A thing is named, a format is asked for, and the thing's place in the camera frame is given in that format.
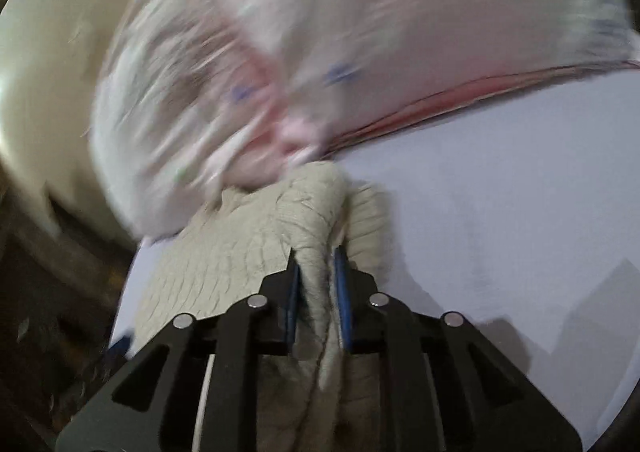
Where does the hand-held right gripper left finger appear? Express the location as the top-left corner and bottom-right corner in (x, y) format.
(55, 249), (302, 452)

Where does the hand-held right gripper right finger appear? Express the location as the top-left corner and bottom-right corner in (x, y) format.
(332, 247), (583, 452)

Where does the beige knitted garment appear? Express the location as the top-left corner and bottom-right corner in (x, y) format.
(131, 159), (401, 452)

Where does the white bed sheet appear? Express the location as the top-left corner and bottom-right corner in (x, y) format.
(107, 67), (640, 450)

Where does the pink patterned blanket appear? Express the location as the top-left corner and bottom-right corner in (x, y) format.
(85, 0), (640, 240)

